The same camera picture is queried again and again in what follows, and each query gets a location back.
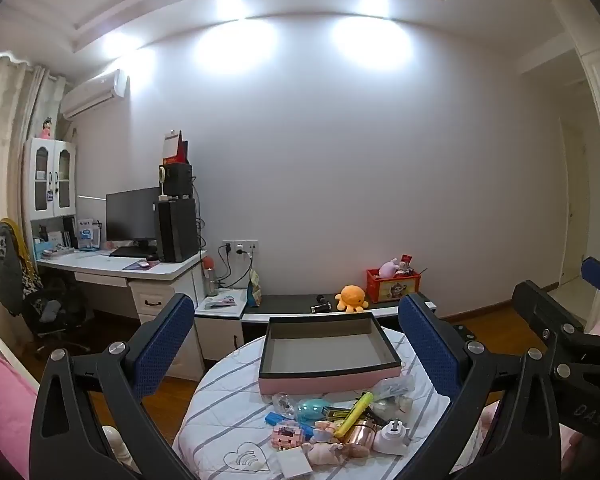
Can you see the low black-top cabinet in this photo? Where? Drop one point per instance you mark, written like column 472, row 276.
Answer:
column 290, row 302

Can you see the red and white packet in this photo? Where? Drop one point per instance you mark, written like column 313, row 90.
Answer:
column 405, row 262

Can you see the black computer monitor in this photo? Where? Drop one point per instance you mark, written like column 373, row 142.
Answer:
column 130, row 215

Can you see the plain pink bedding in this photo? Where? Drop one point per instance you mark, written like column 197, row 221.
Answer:
column 0, row 395

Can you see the white striped round table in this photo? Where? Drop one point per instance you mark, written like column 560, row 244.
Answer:
column 220, row 410

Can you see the small round desk fan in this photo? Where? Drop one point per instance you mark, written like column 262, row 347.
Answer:
column 162, row 174

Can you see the black office chair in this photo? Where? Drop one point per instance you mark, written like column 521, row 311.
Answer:
column 55, row 320

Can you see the pink plush toy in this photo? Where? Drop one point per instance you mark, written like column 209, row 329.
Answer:
column 390, row 267

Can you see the blue tube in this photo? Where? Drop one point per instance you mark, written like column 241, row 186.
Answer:
column 275, row 418

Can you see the small white bedside cabinet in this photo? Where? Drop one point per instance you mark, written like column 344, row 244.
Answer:
column 215, row 330

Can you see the pink box with black rim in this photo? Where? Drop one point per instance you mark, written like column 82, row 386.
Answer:
column 330, row 380

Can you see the cream curtain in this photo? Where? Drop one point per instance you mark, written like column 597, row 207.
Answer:
column 5, row 160

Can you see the mouse pad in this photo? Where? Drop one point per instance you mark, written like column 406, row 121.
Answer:
column 130, row 265

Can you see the white desk with drawers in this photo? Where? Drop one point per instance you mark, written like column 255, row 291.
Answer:
column 105, row 262

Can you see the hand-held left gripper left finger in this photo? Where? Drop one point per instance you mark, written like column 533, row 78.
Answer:
column 165, row 345

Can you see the white plug adapter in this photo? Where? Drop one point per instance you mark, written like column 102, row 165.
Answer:
column 391, row 440

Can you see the red printed crate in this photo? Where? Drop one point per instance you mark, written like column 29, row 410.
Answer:
column 392, row 290

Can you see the clear plastic bulb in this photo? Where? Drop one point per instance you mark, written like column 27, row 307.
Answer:
column 282, row 402

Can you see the dark jacket with yellow hood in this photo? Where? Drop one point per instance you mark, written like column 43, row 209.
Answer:
column 10, row 265

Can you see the teal egg-shaped case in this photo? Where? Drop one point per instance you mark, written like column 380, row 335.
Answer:
column 312, row 409

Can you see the orange octopus plush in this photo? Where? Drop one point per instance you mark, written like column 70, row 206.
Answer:
column 352, row 297

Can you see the red and white calendar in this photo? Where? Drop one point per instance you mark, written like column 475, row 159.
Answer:
column 172, row 147

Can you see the blue and yellow snack bag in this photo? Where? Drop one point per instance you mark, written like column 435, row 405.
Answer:
column 254, row 290

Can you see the stack of desk books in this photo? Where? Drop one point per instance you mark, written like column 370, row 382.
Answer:
column 55, row 240

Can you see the water bottle with red cap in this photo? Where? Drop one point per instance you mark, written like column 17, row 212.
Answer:
column 211, row 280

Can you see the black speaker box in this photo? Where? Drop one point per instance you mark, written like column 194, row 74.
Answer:
column 177, row 180

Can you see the white glass-door cabinet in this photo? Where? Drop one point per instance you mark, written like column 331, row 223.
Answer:
column 52, row 145

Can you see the magazine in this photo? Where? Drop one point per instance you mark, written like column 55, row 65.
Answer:
column 220, row 302

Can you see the yellow highlighter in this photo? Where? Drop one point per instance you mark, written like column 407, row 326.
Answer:
column 355, row 412

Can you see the white wall socket strip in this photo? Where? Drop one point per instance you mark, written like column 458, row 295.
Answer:
column 240, row 247

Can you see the small white card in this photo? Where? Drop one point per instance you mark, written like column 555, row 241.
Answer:
column 295, row 465

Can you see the pink doll figure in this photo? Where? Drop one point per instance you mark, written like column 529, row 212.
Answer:
column 46, row 130

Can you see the black keyboard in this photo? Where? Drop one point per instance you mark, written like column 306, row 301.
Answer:
column 130, row 251

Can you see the black computer tower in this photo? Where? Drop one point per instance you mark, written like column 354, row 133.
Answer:
column 177, row 232

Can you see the white air conditioner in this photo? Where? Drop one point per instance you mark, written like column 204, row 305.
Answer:
column 92, row 95

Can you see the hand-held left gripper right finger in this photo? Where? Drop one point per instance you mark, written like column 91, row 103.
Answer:
column 430, row 345

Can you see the rose gold jar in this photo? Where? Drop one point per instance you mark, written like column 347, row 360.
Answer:
column 362, row 435

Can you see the black flashlight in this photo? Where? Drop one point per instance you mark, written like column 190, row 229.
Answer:
column 320, row 306

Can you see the large pink block toy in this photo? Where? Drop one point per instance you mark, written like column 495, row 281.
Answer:
column 287, row 435

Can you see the clear tissue packet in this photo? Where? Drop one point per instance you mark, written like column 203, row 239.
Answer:
column 395, row 387

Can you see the white door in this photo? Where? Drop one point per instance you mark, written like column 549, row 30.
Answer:
column 575, row 200

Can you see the small pale doll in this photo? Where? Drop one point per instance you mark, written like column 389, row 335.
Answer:
column 330, row 452

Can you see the white bed frame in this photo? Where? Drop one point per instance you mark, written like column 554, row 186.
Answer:
column 5, row 352

